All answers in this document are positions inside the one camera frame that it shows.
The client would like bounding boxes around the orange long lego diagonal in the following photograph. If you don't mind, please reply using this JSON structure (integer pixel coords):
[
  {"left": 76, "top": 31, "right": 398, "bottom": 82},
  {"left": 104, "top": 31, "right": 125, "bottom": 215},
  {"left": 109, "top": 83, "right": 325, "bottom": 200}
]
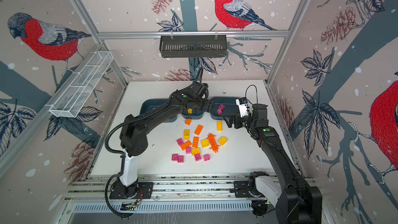
[{"left": 180, "top": 140, "right": 192, "bottom": 150}]

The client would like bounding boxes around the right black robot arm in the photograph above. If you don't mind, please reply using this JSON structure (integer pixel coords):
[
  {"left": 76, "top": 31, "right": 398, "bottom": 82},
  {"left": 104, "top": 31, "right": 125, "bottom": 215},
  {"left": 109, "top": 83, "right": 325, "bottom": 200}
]
[{"left": 224, "top": 97, "right": 322, "bottom": 224}]

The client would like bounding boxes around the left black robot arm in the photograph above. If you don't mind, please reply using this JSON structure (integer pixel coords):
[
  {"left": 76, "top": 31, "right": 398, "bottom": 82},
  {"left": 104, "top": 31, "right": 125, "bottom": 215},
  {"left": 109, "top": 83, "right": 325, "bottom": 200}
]
[{"left": 104, "top": 67, "right": 209, "bottom": 219}]

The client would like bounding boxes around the yellow long lego brick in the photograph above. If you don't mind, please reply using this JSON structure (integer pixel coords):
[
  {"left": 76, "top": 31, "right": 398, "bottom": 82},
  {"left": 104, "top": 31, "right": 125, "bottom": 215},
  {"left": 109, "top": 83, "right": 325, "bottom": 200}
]
[{"left": 217, "top": 121, "right": 223, "bottom": 131}]

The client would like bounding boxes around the middle teal bin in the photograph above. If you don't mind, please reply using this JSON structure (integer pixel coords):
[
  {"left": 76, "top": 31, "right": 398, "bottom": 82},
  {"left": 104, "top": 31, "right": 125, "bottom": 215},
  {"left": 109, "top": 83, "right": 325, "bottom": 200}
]
[{"left": 181, "top": 108, "right": 204, "bottom": 120}]

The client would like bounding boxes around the teal bin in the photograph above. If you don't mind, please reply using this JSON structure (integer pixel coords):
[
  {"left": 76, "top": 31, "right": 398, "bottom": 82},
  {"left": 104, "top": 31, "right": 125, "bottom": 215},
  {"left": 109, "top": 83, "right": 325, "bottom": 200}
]
[
  {"left": 140, "top": 98, "right": 182, "bottom": 125},
  {"left": 181, "top": 108, "right": 204, "bottom": 120},
  {"left": 208, "top": 96, "right": 240, "bottom": 120}
]

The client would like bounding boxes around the right teal bin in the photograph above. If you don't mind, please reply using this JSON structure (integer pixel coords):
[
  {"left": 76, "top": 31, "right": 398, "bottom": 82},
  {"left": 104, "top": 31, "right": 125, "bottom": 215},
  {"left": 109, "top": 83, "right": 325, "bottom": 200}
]
[{"left": 208, "top": 96, "right": 240, "bottom": 120}]

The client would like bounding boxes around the orange fence lego piece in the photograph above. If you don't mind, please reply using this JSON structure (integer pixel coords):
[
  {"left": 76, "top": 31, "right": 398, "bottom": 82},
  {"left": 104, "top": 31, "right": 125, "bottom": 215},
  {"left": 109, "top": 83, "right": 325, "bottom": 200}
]
[{"left": 207, "top": 133, "right": 219, "bottom": 153}]

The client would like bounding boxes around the left teal bin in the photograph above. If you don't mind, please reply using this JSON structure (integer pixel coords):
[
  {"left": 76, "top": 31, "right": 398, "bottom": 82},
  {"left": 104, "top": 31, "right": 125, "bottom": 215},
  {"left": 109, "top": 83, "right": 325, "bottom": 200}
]
[{"left": 140, "top": 98, "right": 182, "bottom": 125}]

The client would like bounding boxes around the pink lego bottom left pair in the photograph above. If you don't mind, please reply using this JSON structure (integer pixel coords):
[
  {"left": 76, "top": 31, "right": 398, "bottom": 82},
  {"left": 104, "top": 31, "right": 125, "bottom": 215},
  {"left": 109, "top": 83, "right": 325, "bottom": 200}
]
[{"left": 177, "top": 156, "right": 184, "bottom": 163}]

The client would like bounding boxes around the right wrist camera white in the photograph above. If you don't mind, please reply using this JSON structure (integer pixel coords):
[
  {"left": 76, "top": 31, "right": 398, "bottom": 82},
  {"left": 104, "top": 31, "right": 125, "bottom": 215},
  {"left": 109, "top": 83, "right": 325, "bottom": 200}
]
[{"left": 236, "top": 97, "right": 249, "bottom": 118}]

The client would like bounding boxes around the black hanging wall basket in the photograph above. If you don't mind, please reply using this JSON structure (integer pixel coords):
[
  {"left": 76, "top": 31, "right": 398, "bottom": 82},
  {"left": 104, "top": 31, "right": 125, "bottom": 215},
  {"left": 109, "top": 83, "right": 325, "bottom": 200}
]
[{"left": 159, "top": 35, "right": 228, "bottom": 58}]

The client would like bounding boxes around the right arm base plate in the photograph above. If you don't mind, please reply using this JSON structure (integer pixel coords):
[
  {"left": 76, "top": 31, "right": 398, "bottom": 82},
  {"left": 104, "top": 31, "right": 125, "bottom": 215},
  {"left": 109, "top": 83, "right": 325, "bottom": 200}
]
[{"left": 230, "top": 181, "right": 265, "bottom": 198}]

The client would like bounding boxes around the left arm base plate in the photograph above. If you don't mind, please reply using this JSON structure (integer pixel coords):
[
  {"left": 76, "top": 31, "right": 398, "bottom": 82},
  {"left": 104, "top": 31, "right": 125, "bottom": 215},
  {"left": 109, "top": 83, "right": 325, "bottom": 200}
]
[{"left": 110, "top": 180, "right": 154, "bottom": 200}]

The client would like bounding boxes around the white wire mesh shelf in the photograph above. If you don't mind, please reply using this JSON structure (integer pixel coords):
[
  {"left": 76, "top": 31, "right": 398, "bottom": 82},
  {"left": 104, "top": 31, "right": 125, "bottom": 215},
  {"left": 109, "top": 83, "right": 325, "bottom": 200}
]
[{"left": 49, "top": 51, "right": 114, "bottom": 118}]

